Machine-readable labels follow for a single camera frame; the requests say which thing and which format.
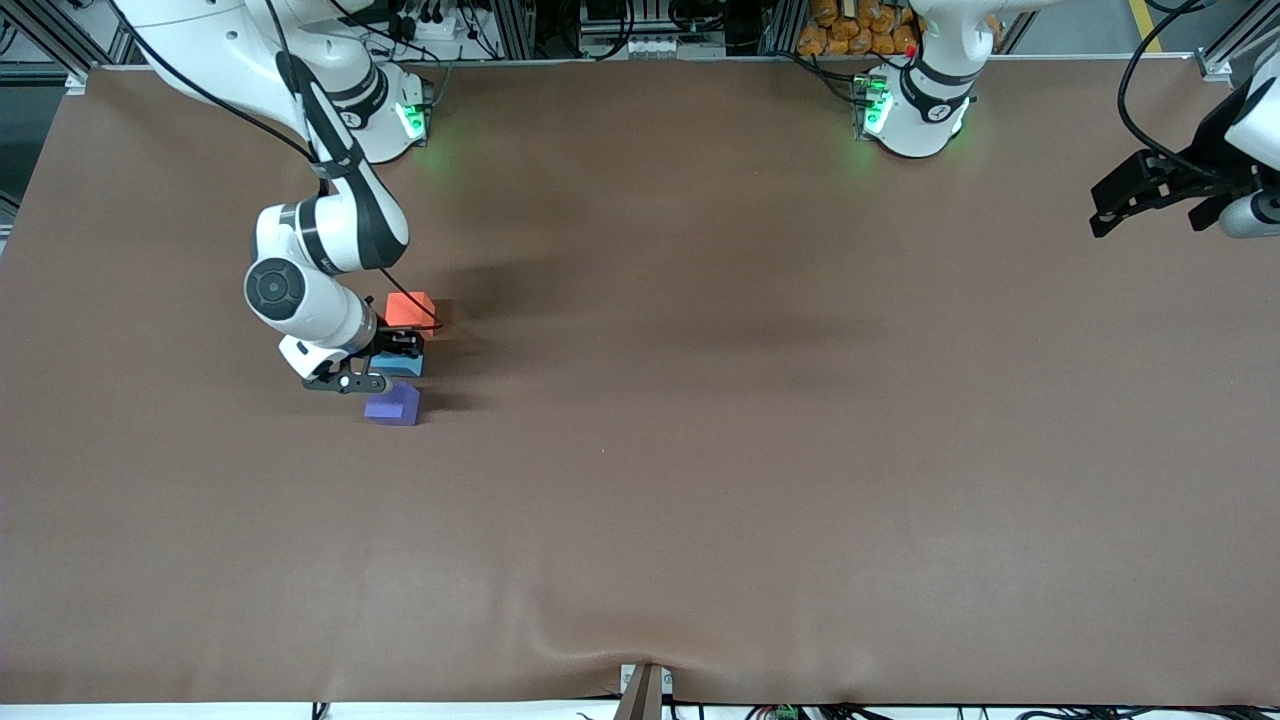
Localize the purple cube block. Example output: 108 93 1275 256
364 385 422 428

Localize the orange cube block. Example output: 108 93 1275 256
385 291 438 333

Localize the orange bagged items pile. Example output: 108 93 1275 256
797 0 921 57

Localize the power strip with black plugs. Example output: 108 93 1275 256
390 0 471 43

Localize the white power strip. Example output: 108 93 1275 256
583 35 703 61

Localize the brown table cover mat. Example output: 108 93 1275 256
0 55 1280 706

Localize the aluminium frame corner rail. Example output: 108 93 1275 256
1195 0 1280 83

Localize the aluminium frame post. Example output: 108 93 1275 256
488 0 536 61

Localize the metal clamp bracket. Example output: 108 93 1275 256
618 663 675 720

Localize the black cable bundle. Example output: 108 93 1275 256
830 705 1280 720

